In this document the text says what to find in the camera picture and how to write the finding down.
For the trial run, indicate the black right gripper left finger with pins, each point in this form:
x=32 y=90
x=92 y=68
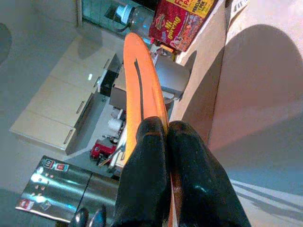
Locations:
x=144 y=170

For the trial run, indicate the small orange yellow box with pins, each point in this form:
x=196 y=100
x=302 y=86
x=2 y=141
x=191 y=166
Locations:
x=168 y=52

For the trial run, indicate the cream kitchen cabinet row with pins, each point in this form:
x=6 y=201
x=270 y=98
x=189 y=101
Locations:
x=64 y=94

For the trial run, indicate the red kitchen appliance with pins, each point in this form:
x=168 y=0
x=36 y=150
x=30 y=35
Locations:
x=101 y=149

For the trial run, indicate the grey metal appliance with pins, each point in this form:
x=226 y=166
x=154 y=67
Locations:
x=172 y=75

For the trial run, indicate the white paper roll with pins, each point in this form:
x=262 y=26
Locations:
x=114 y=124

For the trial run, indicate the clear bottle with white cap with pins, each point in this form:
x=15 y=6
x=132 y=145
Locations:
x=139 y=20

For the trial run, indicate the white printed paper sheet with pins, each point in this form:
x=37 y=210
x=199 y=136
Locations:
x=237 y=10

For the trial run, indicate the red snack carton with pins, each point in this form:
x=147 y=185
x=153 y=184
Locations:
x=180 y=22

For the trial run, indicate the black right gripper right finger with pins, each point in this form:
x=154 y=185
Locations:
x=201 y=179

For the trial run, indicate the stainless steel fridge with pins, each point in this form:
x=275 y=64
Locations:
x=59 y=189

